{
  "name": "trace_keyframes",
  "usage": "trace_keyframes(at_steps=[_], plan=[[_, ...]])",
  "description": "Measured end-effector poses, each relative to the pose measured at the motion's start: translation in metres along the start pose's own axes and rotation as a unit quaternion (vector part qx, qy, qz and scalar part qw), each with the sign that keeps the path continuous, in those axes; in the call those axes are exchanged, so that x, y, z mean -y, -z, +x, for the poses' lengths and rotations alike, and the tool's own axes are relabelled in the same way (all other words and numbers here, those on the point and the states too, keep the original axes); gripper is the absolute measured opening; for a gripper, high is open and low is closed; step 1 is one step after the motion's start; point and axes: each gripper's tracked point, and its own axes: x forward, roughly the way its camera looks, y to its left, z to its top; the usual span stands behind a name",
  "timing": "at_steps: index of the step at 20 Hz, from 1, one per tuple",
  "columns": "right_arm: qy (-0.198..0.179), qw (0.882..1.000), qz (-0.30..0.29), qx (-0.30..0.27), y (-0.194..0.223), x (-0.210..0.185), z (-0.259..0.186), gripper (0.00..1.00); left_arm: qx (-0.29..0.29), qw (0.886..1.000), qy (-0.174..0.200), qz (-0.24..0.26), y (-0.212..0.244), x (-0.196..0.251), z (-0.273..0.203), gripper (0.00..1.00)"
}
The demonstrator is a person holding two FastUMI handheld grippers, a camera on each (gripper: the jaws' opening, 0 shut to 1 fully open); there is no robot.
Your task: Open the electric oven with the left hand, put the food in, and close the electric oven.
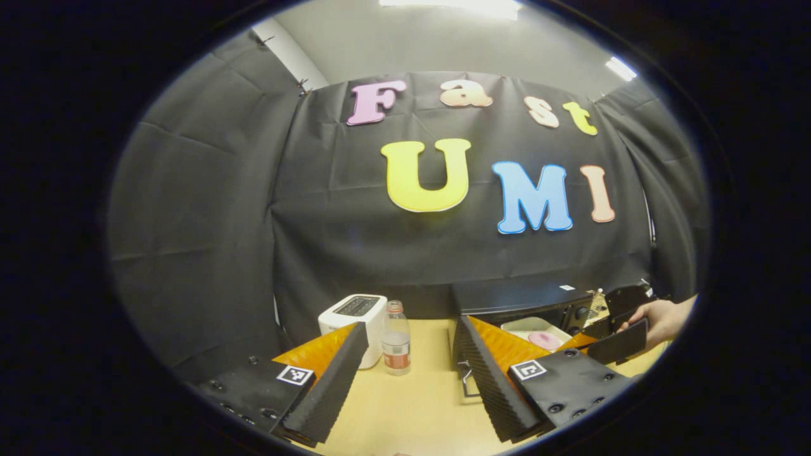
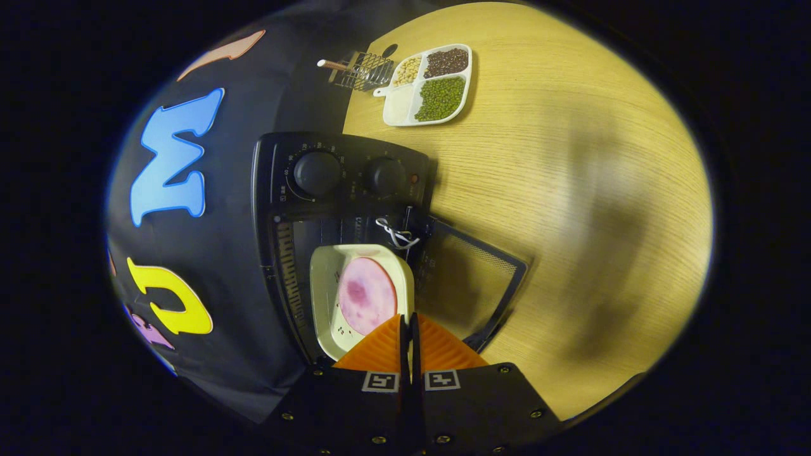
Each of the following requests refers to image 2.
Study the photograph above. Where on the white square dish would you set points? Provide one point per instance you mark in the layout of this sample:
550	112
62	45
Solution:
326	272

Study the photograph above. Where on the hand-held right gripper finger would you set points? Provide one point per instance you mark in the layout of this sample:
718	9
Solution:
404	364
417	364

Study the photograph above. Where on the pink ham slice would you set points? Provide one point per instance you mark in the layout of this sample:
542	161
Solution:
367	294

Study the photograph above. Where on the black table grommet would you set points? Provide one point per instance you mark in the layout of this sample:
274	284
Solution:
389	50

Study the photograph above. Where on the dark red bean pile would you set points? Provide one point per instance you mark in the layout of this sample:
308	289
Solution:
447	61

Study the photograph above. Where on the white divided tray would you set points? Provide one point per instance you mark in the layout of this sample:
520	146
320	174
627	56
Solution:
399	107

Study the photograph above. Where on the black electric oven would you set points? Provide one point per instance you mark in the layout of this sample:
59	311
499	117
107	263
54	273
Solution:
342	174

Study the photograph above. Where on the yellow soybean pile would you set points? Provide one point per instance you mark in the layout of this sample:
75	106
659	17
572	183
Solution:
407	69

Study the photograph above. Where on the green bean pile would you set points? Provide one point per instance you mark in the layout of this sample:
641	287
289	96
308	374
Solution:
440	98

